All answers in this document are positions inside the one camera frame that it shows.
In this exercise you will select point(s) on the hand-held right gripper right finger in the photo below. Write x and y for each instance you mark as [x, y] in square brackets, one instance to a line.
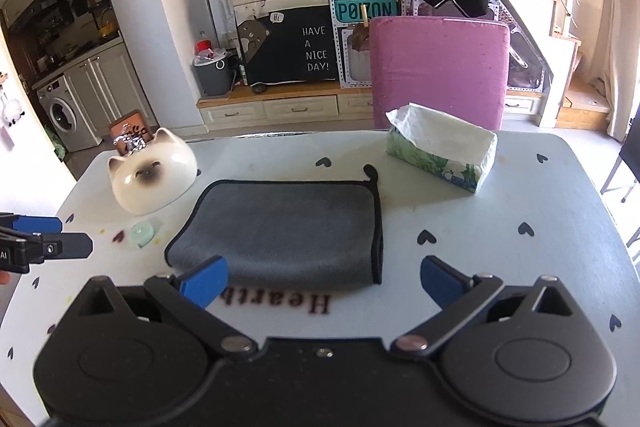
[442, 282]

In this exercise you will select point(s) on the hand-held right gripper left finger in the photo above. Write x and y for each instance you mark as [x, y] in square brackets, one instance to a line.
[205, 282]

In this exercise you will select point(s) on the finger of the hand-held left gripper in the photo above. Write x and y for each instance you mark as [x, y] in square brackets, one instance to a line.
[40, 224]
[65, 247]

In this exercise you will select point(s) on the grey towel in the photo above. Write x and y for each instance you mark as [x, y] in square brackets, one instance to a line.
[280, 222]

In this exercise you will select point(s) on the person's left hand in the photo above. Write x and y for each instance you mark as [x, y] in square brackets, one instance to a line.
[4, 279]

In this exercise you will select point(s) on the white heart print tablecloth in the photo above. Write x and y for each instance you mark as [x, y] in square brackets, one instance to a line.
[500, 232]

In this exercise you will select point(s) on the small green round lid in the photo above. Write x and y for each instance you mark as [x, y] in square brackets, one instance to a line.
[144, 235]

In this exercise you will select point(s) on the white cat-shaped ceramic bowl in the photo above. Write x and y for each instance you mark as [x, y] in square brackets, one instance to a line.
[150, 177]

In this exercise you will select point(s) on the silver washing machine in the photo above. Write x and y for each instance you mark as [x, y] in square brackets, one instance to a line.
[65, 117]

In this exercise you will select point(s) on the white sheep plush toy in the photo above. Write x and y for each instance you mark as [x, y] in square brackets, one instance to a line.
[11, 111]

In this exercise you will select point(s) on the silver metal ornament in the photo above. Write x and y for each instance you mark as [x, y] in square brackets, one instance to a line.
[129, 143]

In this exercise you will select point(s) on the green tissue pack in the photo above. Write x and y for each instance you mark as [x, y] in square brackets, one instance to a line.
[430, 157]

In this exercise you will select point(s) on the brown printed box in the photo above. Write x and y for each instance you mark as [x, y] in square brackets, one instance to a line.
[125, 123]

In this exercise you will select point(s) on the cream kitchen base cabinet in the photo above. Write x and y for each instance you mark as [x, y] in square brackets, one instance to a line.
[105, 92]

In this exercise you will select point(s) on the low wooden drawer cabinet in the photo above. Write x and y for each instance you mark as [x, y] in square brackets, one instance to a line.
[290, 107]

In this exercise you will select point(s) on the grey trash bin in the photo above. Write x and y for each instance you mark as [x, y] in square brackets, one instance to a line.
[215, 79]

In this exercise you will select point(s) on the pink chair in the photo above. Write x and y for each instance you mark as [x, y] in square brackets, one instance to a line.
[435, 67]

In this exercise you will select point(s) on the black chair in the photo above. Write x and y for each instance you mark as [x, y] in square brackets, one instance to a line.
[622, 157]

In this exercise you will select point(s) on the red bottle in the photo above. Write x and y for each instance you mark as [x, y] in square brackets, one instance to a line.
[203, 48]

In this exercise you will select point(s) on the wooden staircase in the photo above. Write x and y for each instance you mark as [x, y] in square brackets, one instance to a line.
[575, 72]

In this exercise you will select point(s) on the black printed cabinet cover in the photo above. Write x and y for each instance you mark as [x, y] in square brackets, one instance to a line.
[300, 52]

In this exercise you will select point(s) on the teal sign plate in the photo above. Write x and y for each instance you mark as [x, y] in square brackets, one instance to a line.
[350, 10]

